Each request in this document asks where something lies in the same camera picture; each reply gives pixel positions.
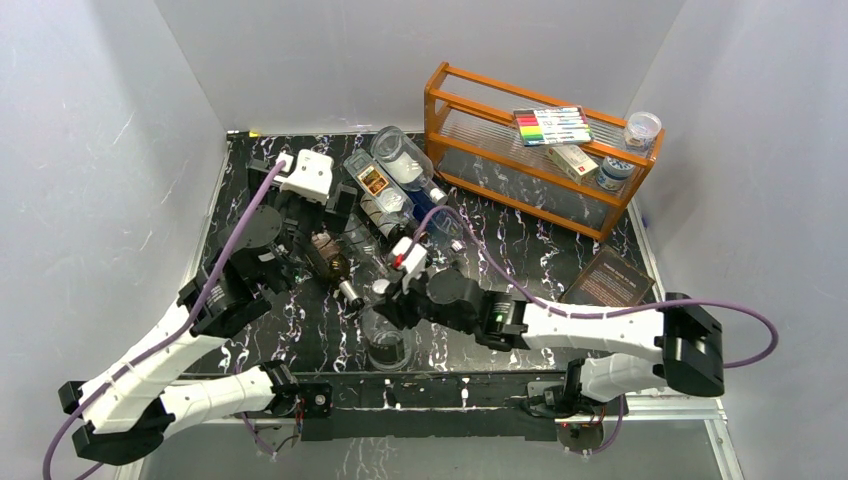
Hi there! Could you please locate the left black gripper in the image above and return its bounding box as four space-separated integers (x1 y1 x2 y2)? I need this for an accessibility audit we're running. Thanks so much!
254 160 355 291

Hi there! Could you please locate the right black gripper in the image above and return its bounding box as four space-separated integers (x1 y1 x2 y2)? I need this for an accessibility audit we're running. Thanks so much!
373 264 477 335

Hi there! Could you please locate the round clear glass bottle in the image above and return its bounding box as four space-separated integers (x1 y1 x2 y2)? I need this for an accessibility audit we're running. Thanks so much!
361 279 412 372

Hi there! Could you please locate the square clear liquor bottle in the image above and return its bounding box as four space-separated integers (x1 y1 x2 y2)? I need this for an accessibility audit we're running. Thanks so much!
343 149 414 222

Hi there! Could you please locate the dark olive wine bottle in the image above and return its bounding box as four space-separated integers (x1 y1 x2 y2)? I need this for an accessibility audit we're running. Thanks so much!
364 205 418 245

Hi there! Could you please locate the blue glass bottle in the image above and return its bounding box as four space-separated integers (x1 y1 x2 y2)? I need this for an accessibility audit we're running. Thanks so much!
407 187 466 254

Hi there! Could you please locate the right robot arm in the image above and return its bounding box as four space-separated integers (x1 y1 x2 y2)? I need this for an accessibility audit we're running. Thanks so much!
373 269 725 414

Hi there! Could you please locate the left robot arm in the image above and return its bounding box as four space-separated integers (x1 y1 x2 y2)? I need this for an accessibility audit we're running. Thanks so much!
58 149 354 466

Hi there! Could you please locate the large clear glass bottle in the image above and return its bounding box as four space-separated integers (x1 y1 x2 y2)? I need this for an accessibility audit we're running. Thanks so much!
370 126 448 206

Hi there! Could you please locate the orange wooden shelf rack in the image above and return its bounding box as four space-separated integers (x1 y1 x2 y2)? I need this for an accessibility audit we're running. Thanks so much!
424 62 666 241

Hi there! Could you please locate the brown book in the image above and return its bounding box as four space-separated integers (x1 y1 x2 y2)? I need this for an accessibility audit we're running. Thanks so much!
557 246 655 307

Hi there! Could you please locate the small white carton box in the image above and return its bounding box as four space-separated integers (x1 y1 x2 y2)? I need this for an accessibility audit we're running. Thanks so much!
546 145 598 184

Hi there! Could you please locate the coloured marker pen set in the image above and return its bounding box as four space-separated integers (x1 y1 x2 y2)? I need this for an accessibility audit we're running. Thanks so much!
513 106 593 147

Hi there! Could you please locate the clear plastic jar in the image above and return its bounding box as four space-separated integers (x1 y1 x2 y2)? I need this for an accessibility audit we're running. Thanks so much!
623 111 662 154

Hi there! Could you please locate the black wire wine rack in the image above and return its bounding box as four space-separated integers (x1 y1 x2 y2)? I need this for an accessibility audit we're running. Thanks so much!
271 158 458 280

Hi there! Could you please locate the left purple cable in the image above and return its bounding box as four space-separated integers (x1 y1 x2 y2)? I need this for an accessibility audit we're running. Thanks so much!
42 157 287 480

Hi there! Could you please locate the purple cable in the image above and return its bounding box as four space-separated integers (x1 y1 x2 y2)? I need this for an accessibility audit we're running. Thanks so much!
411 205 780 371
42 157 287 480

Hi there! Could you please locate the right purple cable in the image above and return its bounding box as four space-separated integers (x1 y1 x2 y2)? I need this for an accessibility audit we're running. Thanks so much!
411 205 780 371

